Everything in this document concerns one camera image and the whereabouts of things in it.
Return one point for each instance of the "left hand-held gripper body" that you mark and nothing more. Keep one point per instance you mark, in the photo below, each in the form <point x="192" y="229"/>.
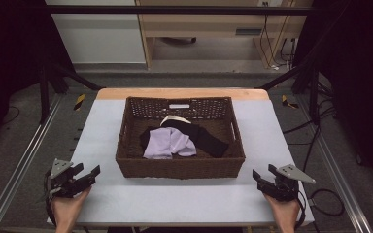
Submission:
<point x="59" y="168"/>

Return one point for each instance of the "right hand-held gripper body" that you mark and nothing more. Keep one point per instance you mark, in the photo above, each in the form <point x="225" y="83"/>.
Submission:
<point x="288" y="186"/>

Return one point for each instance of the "person's right hand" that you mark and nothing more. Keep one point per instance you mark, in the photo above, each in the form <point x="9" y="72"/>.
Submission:
<point x="285" y="212"/>

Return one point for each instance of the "white table mat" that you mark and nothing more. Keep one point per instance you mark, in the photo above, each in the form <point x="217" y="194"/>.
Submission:
<point x="110" y="200"/>

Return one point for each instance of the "yellow black floor tape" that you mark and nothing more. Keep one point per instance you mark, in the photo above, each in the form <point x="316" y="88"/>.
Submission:
<point x="79" y="102"/>
<point x="287" y="102"/>

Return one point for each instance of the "black cloth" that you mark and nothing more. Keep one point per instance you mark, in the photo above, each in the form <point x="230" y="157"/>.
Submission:
<point x="207" y="139"/>

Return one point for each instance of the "black metal stand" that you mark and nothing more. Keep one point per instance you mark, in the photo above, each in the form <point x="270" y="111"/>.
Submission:
<point x="313" y="93"/>
<point x="44" y="97"/>

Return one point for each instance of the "brown wicker basket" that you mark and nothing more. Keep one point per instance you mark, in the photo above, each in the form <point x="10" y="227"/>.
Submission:
<point x="181" y="168"/>

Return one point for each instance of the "lavender cloth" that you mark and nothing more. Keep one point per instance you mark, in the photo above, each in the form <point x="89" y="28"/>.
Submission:
<point x="165" y="144"/>

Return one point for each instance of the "black curtain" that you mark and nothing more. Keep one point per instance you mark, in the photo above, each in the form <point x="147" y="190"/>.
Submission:
<point x="9" y="58"/>
<point x="359" y="81"/>

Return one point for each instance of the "white cabinet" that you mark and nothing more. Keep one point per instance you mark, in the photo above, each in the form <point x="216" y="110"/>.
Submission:
<point x="100" y="39"/>

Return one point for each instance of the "light wooden desk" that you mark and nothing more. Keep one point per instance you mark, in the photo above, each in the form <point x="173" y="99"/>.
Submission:
<point x="207" y="19"/>

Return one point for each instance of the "silver floor rail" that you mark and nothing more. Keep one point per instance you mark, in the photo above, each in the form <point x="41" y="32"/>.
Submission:
<point x="22" y="161"/>
<point x="336" y="174"/>

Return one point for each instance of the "black horizontal frame bar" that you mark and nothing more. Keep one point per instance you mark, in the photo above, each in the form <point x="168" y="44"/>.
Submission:
<point x="175" y="9"/>

